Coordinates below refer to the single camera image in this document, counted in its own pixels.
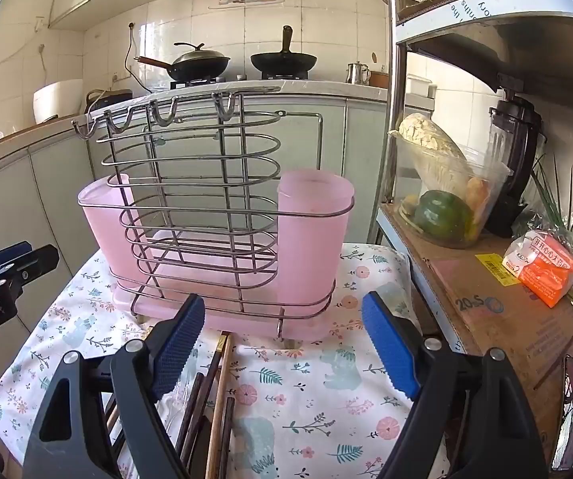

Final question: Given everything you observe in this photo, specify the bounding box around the carrot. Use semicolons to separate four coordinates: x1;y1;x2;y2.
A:
466;177;492;211

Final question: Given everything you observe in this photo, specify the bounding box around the black blender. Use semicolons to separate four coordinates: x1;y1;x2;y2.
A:
486;89;547;239

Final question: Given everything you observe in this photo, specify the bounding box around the orange packet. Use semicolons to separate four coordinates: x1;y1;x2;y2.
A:
502;230;573;309

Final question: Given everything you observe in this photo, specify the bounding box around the black wok with lid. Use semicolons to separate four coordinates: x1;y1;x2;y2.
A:
134;42;231;82

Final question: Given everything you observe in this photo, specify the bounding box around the pink plastic rack insert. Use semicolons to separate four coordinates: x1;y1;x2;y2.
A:
77;170;356;345

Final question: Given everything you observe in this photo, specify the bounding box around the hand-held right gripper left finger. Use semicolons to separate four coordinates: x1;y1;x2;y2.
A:
23;293;206;479

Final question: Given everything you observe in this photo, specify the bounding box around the dark small appliance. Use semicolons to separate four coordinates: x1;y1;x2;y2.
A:
85;89;133;113

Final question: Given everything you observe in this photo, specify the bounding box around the cardboard sheet with white edge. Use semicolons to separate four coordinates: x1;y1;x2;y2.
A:
395;0;573;45

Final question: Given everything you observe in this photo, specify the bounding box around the white rice cooker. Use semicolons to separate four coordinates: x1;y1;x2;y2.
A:
33;79;86;125

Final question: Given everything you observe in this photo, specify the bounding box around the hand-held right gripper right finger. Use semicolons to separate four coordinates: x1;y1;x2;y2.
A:
361;290;549;479

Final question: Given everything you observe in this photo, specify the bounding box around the clear plastic spoon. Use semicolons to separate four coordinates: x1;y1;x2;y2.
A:
159;369;202;442

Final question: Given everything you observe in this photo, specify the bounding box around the metal wire utensil rack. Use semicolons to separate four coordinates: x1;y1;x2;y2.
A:
71;86;356;347

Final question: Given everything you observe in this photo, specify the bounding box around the tan wooden chopstick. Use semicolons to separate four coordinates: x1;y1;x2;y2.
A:
205;334;234;479

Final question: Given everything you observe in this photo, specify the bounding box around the black power cable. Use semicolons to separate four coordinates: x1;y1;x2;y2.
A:
123;22;141;91

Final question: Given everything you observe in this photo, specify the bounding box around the clear plastic container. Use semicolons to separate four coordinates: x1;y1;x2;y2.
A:
389;129;513;250

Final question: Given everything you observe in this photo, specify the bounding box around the metal kettle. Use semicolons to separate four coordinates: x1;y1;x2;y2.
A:
346;61;372;85

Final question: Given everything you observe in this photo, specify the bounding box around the napa cabbage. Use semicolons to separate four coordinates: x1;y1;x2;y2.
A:
399;112;469;180

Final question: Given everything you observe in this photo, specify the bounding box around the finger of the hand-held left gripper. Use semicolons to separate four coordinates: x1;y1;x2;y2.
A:
0;241;34;275
0;244;61;305

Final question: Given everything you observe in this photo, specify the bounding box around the green pepper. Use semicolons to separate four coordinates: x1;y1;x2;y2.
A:
413;190;473;241

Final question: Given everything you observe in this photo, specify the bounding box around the gas stove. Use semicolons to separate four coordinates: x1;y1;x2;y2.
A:
167;74;312;92

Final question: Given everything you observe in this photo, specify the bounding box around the white lidded container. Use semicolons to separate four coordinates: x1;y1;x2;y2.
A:
406;75;438;99

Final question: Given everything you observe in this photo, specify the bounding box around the grey kitchen cabinet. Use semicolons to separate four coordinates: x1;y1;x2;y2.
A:
0;82;393;285

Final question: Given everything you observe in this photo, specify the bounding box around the metal shelf rack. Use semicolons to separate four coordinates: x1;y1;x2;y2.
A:
373;0;573;479

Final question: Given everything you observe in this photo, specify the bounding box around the floral printed cloth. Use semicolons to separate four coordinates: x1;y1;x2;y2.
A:
0;242;452;479

